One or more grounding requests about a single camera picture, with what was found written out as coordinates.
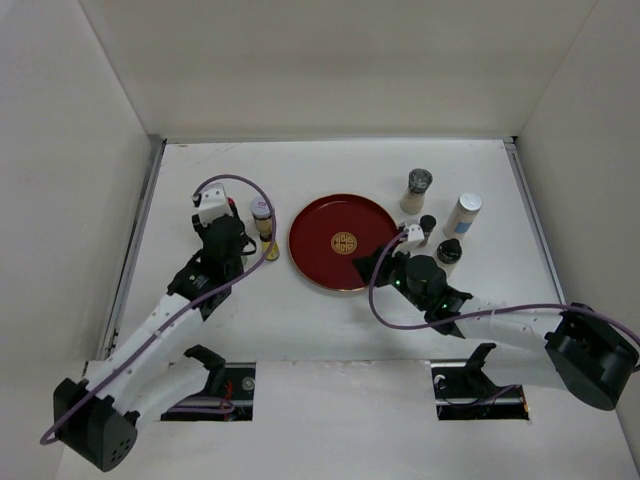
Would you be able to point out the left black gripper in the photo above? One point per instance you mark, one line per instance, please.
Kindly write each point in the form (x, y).
(199, 226)

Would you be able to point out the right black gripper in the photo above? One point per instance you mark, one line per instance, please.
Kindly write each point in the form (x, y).
(387, 261)

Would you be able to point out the small yellow label bottle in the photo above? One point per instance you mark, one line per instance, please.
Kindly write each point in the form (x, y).
(270, 247)

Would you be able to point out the silver lid spice jar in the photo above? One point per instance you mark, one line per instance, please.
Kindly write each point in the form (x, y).
(262, 216)

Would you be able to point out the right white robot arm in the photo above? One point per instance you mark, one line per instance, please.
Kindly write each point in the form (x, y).
(593, 356)

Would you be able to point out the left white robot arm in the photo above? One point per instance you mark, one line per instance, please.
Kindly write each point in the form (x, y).
(100, 416)

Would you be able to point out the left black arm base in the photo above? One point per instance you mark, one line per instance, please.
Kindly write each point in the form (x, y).
(227, 395)

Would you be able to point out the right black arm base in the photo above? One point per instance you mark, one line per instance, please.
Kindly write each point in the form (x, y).
(463, 392)

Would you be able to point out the red round tray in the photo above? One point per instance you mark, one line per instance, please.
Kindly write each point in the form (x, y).
(331, 232)

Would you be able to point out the black cap pepper bottle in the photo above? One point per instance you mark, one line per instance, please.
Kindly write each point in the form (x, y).
(448, 254)

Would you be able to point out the grey cap salt grinder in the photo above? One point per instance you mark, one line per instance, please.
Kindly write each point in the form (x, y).
(419, 181)

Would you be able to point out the white blue cylinder shaker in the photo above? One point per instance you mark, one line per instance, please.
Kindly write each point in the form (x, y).
(463, 215)

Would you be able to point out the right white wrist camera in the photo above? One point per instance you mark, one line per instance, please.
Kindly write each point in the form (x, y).
(414, 236)

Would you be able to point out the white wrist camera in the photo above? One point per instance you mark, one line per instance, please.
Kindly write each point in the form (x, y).
(210, 203)
(414, 236)

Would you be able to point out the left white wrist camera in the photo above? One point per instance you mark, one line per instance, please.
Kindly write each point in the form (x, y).
(210, 203)

